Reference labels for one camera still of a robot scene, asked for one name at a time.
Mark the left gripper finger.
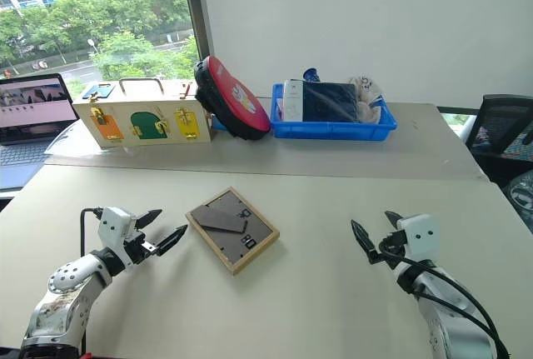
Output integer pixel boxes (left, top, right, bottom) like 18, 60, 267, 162
135, 208, 163, 231
155, 224, 189, 257

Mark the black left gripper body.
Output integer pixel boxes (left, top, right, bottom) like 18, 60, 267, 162
123, 228, 158, 267

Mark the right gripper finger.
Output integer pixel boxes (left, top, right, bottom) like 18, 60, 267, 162
350, 219, 381, 266
384, 210, 403, 232

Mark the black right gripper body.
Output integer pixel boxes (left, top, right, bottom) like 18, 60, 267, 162
376, 229, 408, 271

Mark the laptop computer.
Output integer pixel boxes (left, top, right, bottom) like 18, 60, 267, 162
0, 72, 81, 192

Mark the wooden latch lock box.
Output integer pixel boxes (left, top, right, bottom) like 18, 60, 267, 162
72, 77, 217, 152

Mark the blue plastic bin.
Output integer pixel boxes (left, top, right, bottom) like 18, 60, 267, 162
270, 82, 399, 142

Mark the white printed cloth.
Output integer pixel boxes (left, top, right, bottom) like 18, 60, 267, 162
346, 75, 387, 123

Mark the black plastic bag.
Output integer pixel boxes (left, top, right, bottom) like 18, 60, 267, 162
501, 168, 533, 236

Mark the dark blue flat pouch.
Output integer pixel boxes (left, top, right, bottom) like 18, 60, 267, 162
301, 81, 361, 124

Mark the black mesh office chair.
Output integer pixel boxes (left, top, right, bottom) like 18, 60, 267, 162
465, 93, 533, 188

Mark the red black boxing pad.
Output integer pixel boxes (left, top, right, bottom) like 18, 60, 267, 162
192, 55, 273, 142

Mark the white slim carton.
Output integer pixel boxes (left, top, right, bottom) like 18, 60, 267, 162
282, 78, 306, 122

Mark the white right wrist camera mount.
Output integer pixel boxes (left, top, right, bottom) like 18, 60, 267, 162
396, 213, 441, 260

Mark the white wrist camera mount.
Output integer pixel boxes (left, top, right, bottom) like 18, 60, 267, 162
97, 207, 139, 261
396, 213, 441, 260

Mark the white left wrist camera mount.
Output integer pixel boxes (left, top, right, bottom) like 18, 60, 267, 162
97, 207, 139, 261

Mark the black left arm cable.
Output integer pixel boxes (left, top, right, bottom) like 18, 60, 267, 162
79, 207, 104, 257

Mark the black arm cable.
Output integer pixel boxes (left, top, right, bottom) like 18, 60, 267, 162
377, 245, 511, 359
79, 207, 104, 257

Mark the wooden picture frame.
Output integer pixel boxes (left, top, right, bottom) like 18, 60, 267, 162
184, 186, 281, 277

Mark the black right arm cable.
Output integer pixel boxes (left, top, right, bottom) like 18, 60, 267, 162
377, 245, 511, 359

